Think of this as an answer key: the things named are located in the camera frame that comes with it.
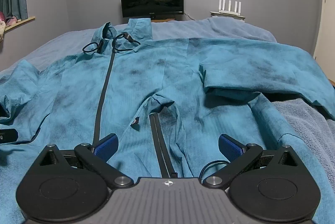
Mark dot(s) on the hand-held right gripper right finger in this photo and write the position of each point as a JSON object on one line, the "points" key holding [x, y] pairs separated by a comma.
{"points": [[231, 147]]}

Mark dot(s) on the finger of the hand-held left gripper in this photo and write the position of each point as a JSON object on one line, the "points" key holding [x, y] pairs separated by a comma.
{"points": [[7, 135]]}

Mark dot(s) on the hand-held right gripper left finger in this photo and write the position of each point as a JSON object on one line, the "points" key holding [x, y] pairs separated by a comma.
{"points": [[106, 147]]}

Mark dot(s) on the teal tie-dye shirt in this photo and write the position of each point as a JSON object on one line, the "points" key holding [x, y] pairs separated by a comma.
{"points": [[125, 88]]}

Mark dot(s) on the grey towel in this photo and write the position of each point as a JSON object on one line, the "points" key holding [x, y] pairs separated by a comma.
{"points": [[308, 130]]}

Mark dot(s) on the blue bed blanket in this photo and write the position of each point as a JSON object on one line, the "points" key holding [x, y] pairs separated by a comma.
{"points": [[65, 41]]}

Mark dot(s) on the pink plush toy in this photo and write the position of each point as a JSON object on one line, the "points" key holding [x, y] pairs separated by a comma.
{"points": [[11, 20]]}

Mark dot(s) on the wooden window sill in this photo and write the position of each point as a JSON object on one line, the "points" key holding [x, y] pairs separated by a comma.
{"points": [[24, 20]]}

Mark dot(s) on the small white table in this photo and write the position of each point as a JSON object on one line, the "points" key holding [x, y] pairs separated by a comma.
{"points": [[214, 14]]}

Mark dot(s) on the white router with antennas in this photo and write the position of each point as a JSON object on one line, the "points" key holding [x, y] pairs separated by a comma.
{"points": [[230, 11]]}

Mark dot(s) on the wooden desk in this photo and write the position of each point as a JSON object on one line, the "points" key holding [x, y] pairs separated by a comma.
{"points": [[163, 20]]}

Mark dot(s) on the white wardrobe door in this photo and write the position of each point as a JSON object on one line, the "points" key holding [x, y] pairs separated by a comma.
{"points": [[325, 17]]}

